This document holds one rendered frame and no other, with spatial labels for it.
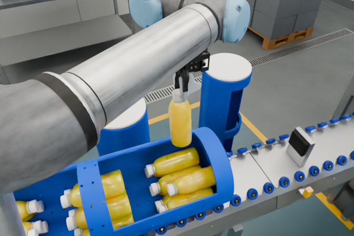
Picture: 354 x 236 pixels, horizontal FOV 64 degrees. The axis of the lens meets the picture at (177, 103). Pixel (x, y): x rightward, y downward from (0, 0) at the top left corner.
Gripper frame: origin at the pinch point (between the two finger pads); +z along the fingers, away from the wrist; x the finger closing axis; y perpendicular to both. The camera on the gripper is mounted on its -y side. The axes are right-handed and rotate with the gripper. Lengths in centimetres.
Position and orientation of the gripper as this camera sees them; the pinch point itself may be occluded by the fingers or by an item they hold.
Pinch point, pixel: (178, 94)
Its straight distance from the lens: 81.4
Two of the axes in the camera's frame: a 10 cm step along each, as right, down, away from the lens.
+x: -3.5, -6.2, 7.0
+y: 9.4, -2.4, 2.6
